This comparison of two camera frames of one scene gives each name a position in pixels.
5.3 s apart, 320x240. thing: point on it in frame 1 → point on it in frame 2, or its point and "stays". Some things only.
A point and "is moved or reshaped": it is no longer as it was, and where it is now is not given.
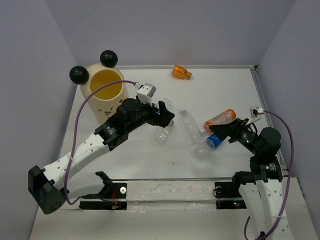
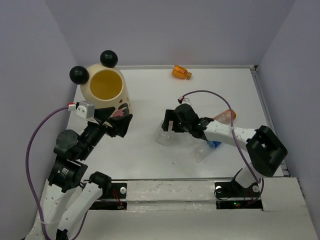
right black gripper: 232,129 → 170,114
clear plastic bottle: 162,134 is moved or reshaped
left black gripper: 156,119 → 121,123
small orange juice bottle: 181,72 stays
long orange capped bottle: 227,116 stays
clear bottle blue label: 211,143 stays
